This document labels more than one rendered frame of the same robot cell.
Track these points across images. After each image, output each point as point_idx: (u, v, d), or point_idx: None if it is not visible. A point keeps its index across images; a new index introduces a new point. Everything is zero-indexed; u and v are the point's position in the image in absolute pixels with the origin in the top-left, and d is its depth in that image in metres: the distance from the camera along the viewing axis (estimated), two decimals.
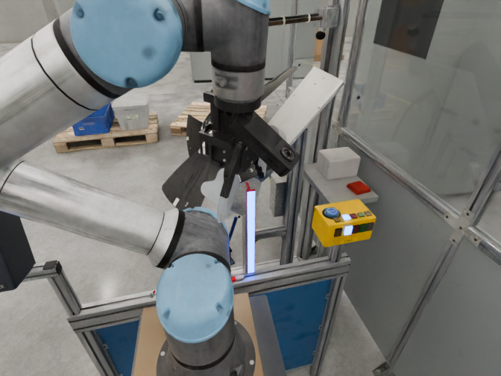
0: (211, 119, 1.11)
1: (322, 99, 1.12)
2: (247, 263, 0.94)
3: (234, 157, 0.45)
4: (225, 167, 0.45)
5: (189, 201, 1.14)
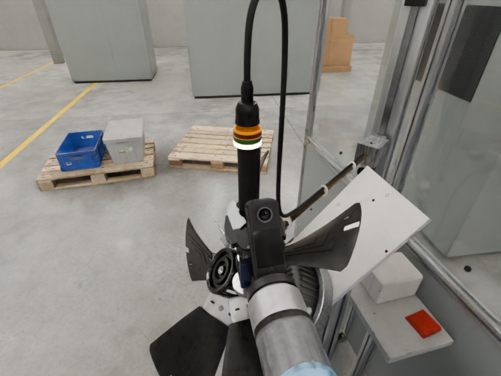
0: (223, 268, 0.73)
1: (391, 236, 0.74)
2: None
3: (285, 235, 0.48)
4: (284, 231, 0.50)
5: None
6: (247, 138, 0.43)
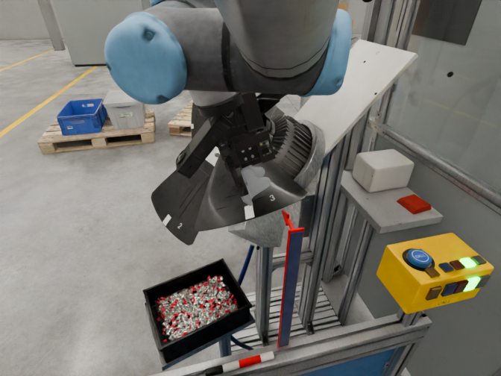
0: None
1: (380, 81, 0.77)
2: (279, 335, 0.60)
3: None
4: None
5: (184, 223, 0.83)
6: None
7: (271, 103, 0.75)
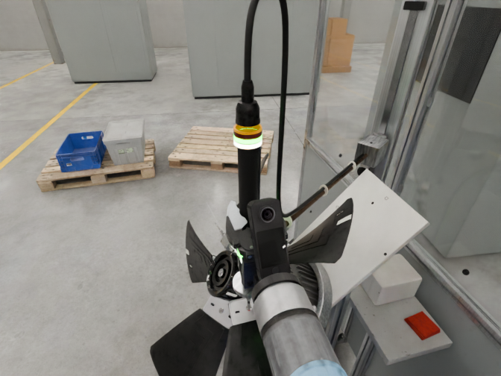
0: (221, 275, 0.74)
1: (390, 239, 0.74)
2: None
3: (287, 234, 0.48)
4: (285, 230, 0.50)
5: (193, 268, 1.03)
6: (247, 137, 0.43)
7: None
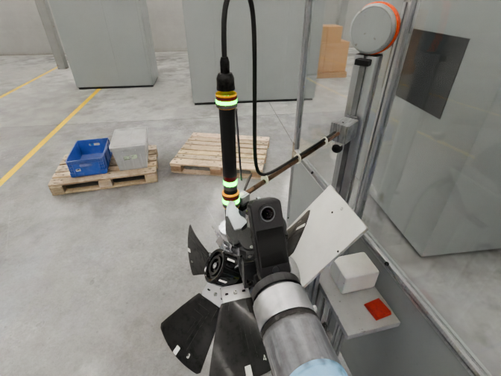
0: (215, 267, 0.98)
1: (341, 240, 0.99)
2: None
3: (287, 234, 0.48)
4: (285, 230, 0.50)
5: (194, 263, 1.27)
6: (225, 100, 0.58)
7: None
